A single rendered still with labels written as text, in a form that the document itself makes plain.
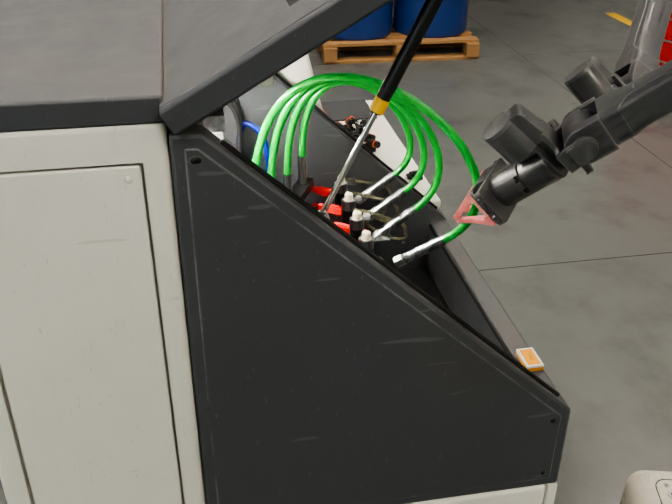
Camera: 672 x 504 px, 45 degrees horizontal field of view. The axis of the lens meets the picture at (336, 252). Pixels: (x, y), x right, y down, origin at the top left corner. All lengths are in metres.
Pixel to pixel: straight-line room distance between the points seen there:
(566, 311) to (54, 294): 2.54
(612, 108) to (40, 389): 0.85
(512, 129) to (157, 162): 0.50
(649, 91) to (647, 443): 1.80
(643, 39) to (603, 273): 2.16
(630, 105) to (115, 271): 0.71
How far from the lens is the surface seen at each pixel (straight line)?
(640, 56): 1.53
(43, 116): 0.95
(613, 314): 3.37
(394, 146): 2.14
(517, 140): 1.17
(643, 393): 3.00
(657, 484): 2.26
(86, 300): 1.06
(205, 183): 0.97
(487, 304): 1.55
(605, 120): 1.16
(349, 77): 1.25
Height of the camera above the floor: 1.80
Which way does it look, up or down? 30 degrees down
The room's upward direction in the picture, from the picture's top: straight up
